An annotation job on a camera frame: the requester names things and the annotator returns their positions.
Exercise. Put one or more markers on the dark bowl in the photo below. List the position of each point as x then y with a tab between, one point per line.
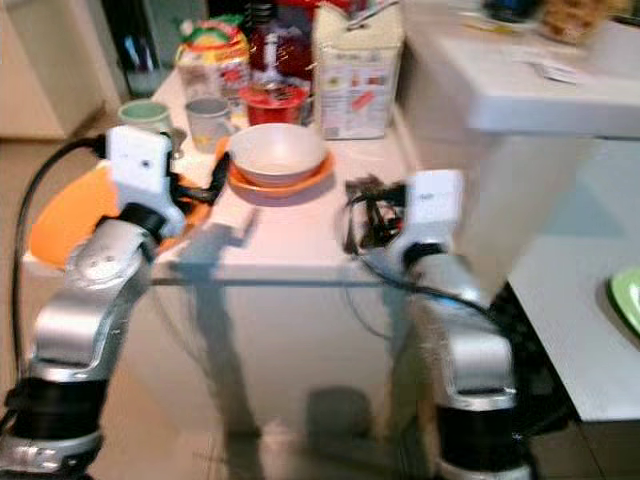
515	10

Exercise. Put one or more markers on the flat orange plate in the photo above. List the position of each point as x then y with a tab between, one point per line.
70	220

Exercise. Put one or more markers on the pale green mug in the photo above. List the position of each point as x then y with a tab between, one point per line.
142	116

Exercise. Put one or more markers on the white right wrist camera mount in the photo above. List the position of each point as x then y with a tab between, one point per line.
435	205

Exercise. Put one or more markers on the green plate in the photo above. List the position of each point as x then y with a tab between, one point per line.
628	300

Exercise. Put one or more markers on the colourful noodle multipack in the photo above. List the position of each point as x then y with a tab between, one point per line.
212	60

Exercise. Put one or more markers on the white ribbed bowl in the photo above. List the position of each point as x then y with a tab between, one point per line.
278	155

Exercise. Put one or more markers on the white cabinet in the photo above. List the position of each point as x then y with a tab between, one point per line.
40	70

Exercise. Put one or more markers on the white printed paper bag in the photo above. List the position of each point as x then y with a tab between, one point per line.
355	75

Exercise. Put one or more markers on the black appliance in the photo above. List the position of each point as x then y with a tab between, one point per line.
125	45

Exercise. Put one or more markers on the white kitchen counter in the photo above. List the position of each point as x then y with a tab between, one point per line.
510	90

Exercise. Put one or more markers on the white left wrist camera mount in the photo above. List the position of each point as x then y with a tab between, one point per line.
138	165

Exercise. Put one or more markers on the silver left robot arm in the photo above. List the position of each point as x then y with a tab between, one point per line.
80	300

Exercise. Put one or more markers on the white kitchen island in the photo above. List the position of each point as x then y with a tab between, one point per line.
260	330

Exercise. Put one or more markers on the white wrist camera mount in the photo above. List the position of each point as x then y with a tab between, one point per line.
435	205
138	165

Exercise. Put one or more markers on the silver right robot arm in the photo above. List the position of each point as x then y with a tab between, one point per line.
470	360

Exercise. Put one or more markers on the red lidded plastic container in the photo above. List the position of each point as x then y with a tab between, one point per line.
275	104

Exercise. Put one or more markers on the white dining table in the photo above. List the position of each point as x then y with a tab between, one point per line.
580	340

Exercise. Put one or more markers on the orange bowl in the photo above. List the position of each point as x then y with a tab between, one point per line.
305	185

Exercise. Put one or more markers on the dark red foil bag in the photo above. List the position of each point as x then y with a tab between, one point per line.
280	55

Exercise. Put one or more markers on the brown snack packet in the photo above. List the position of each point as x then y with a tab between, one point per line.
575	20

